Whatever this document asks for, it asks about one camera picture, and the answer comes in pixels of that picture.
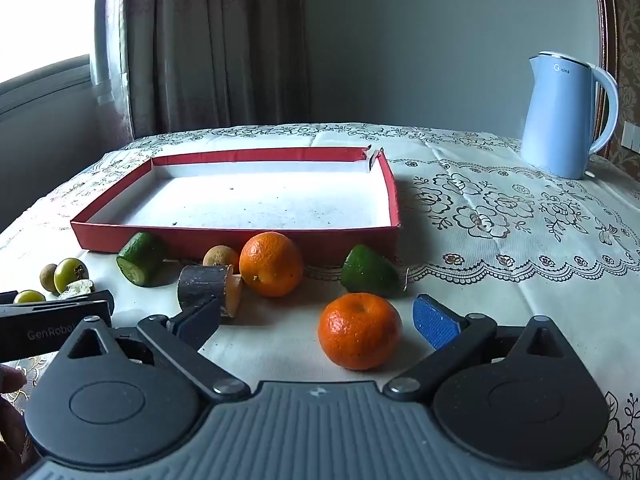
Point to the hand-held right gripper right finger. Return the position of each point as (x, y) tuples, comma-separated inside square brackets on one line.
[(436, 321)]

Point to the dark drape curtain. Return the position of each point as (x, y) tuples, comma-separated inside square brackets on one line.
[(215, 45)]

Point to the white wall socket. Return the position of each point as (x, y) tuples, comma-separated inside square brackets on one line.
[(633, 135)]

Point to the window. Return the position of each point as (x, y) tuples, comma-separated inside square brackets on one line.
[(40, 15)]

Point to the person's left hand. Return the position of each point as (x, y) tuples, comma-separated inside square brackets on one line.
[(9, 410)]

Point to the eggplant chunk with pale face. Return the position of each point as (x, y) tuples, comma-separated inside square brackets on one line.
[(80, 288)]

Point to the pointed green cucumber tip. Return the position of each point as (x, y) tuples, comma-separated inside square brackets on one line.
[(367, 271)]

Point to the brown longan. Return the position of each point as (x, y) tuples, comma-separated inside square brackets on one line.
[(219, 257), (48, 278)]

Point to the green tomato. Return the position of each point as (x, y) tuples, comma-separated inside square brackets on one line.
[(29, 297), (70, 274)]

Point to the light blue electric kettle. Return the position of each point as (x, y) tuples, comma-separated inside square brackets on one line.
[(555, 115)]

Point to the orange mandarin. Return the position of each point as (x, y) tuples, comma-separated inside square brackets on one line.
[(360, 331), (271, 264)]

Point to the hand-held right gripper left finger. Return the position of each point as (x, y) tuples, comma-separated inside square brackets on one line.
[(196, 324)]

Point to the sheer patterned curtain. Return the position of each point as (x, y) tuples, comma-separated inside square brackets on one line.
[(110, 60)]

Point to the green cucumber chunk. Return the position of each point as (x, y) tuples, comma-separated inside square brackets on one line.
[(141, 258)]

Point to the white floral tablecloth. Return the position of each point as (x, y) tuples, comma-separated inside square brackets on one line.
[(500, 305)]

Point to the eggplant chunk with tan face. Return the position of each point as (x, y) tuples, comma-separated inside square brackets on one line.
[(202, 285)]

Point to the red cardboard box tray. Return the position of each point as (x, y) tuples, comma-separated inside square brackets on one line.
[(250, 200)]

